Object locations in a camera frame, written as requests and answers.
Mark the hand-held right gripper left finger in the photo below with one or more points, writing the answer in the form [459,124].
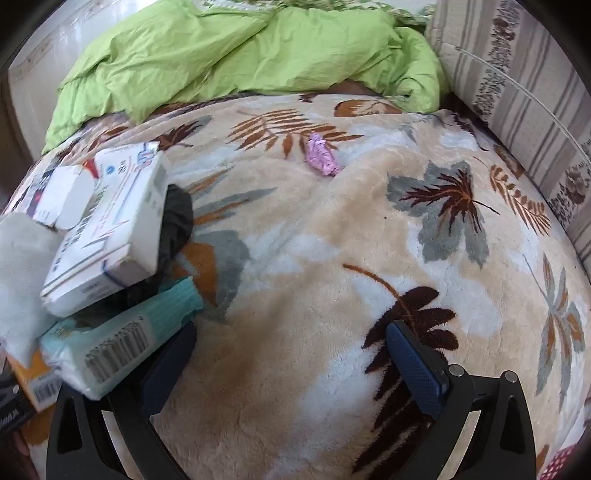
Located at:
[168,369]

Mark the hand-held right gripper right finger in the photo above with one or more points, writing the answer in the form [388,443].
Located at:
[415,369]

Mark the pink wrapper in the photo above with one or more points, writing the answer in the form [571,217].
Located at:
[321,154]

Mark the teal tissue packet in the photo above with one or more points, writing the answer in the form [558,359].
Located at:
[115,337]

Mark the orange carton box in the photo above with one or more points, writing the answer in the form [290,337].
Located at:
[34,378]

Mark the leaf print fleece blanket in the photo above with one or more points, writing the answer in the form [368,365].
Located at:
[300,277]

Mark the white medicine box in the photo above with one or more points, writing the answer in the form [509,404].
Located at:
[111,230]

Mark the black printed packet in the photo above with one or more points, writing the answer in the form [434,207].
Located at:
[11,406]

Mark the white fluffy cloth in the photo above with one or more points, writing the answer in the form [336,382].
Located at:
[23,277]

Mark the red dotted cloth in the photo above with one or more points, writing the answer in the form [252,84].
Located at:
[561,464]

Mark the small white box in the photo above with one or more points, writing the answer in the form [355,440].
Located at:
[67,194]

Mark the striped brown cushion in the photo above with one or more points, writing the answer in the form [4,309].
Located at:
[521,83]

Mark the green quilt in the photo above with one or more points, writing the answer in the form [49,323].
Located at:
[231,50]

